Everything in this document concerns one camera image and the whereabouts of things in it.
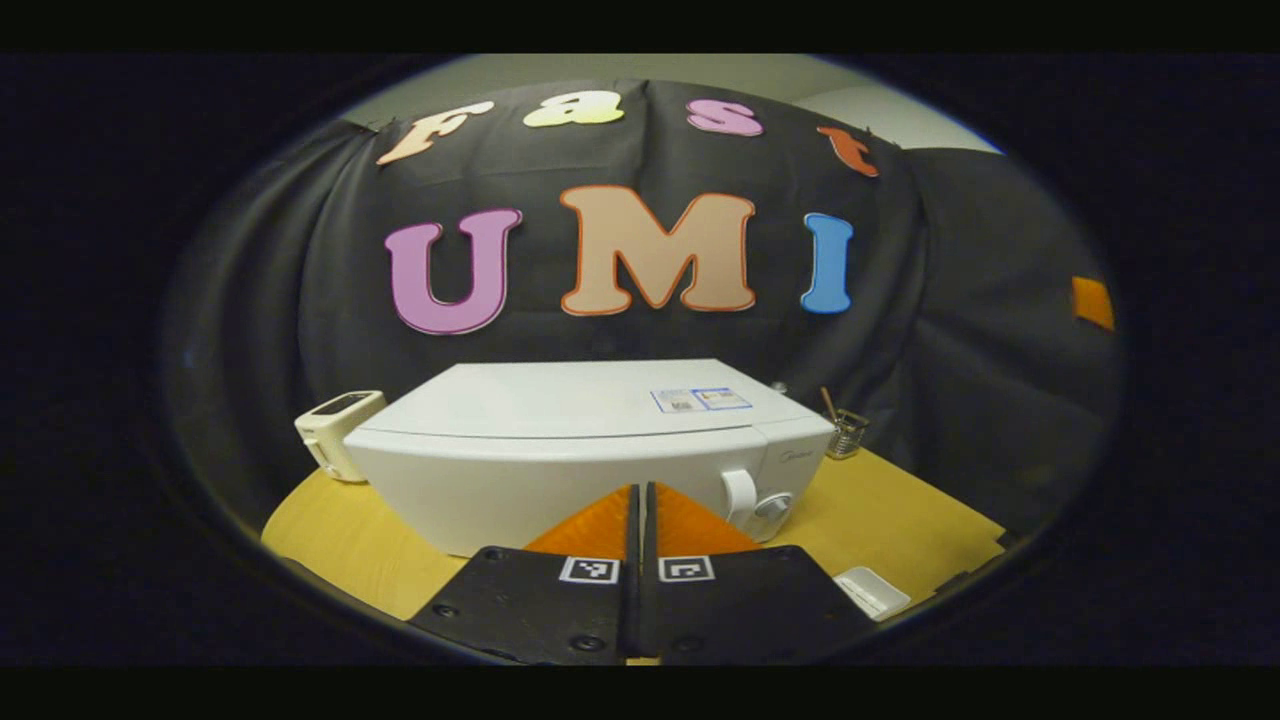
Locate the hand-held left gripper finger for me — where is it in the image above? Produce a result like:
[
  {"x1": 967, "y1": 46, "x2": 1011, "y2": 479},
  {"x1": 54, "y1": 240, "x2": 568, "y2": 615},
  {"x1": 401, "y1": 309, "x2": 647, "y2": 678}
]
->
[
  {"x1": 408, "y1": 483, "x2": 641, "y2": 666},
  {"x1": 642, "y1": 482, "x2": 879, "y2": 666}
]

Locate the white microwave oven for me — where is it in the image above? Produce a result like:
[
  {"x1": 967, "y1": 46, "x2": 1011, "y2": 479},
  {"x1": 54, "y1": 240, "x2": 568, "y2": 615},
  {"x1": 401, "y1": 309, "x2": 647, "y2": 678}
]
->
[{"x1": 342, "y1": 359, "x2": 836, "y2": 558}]

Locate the small white tray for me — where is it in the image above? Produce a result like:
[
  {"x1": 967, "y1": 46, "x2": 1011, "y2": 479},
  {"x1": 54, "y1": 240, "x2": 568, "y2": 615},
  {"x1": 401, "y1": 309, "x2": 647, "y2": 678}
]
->
[{"x1": 833, "y1": 566, "x2": 913, "y2": 623}]

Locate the white toaster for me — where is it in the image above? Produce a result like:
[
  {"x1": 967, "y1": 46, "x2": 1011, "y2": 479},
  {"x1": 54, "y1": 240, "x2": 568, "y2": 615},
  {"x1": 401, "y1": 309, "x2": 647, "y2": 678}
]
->
[{"x1": 294, "y1": 390, "x2": 388, "y2": 484}]

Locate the small metal wire holder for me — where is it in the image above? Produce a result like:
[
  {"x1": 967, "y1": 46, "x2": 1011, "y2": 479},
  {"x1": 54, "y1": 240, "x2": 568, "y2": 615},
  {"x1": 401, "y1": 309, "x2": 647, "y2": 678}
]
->
[{"x1": 820, "y1": 387, "x2": 870, "y2": 461}]

